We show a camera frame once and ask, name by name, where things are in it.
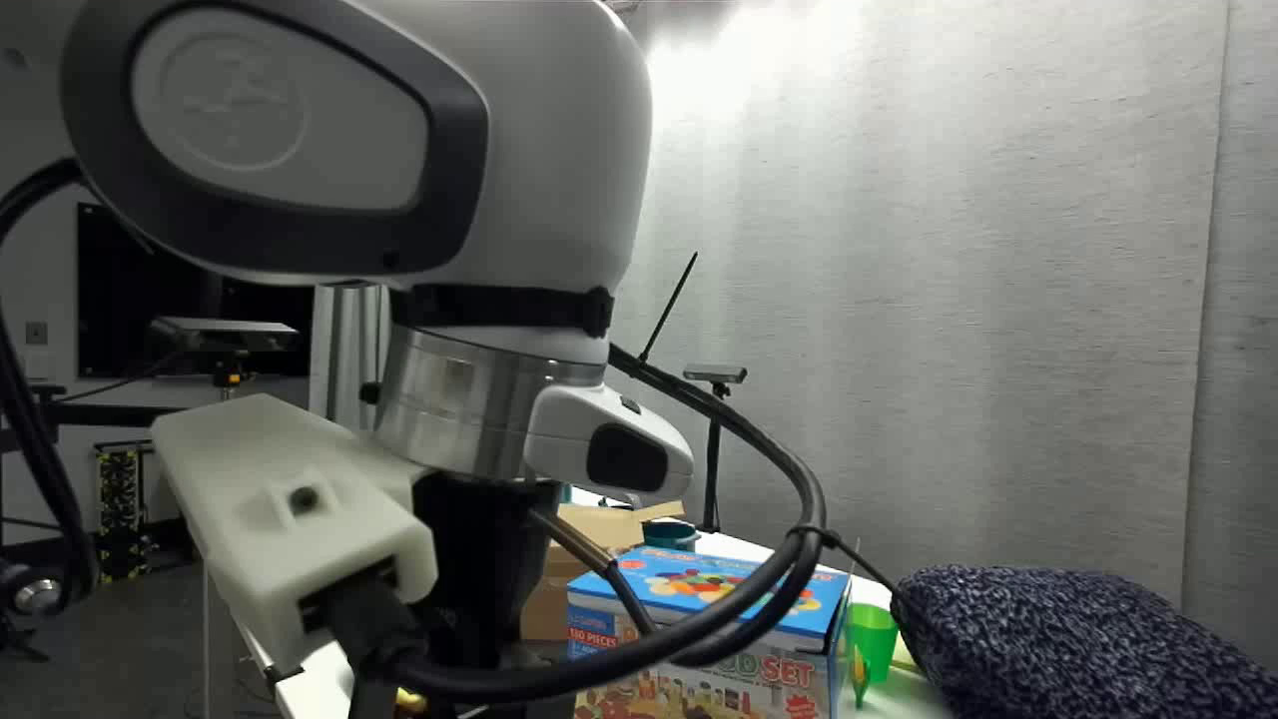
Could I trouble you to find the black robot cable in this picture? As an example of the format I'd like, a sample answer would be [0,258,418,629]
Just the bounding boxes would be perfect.
[315,340,830,712]

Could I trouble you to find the grey camera on stand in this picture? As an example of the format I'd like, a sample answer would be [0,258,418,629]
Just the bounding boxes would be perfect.
[149,313,303,392]

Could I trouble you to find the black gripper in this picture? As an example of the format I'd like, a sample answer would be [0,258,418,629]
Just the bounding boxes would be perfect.
[408,469,567,676]

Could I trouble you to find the green plastic cup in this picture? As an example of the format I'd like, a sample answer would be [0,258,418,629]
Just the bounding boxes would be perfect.
[839,598,902,712]

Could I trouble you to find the black wall monitor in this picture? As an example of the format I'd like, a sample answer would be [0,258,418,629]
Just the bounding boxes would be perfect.
[71,198,320,384]

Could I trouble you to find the black computer rack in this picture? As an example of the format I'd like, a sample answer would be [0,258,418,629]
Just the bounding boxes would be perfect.
[90,437,169,589]

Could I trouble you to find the brown cardboard box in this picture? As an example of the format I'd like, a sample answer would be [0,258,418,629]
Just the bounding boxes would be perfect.
[517,497,693,649]

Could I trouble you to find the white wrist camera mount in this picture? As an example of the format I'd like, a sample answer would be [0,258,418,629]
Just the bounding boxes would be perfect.
[149,392,442,681]

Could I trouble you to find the small black metal clamp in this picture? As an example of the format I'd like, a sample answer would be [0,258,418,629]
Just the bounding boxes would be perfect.
[679,359,755,536]

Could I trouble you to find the thick black floor cable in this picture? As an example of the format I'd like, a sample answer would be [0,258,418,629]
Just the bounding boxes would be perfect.
[0,156,99,621]

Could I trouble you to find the blue speckled pillow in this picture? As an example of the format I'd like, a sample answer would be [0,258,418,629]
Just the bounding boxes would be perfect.
[888,564,1278,719]

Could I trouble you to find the small yellow toy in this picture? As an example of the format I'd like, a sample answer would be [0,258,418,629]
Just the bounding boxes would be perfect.
[847,653,879,712]

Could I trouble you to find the small teal bowl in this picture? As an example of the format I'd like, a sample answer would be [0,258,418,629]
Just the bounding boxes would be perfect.
[638,516,705,554]

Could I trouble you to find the blue toy food box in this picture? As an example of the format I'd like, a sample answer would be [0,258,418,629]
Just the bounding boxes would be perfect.
[565,541,854,719]

